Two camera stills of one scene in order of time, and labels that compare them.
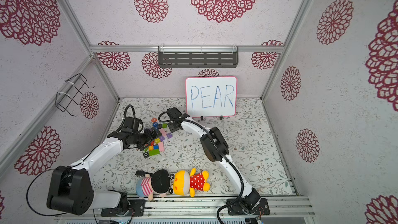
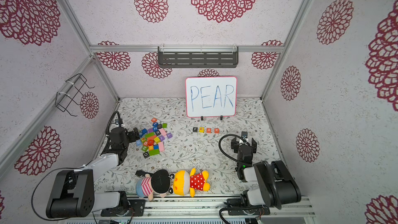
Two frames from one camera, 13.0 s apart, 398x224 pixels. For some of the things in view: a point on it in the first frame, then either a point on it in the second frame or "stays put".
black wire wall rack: x=62 y=100 stays put
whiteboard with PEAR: x=211 y=96 stays put
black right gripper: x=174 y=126 → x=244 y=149
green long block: x=154 y=152 stays put
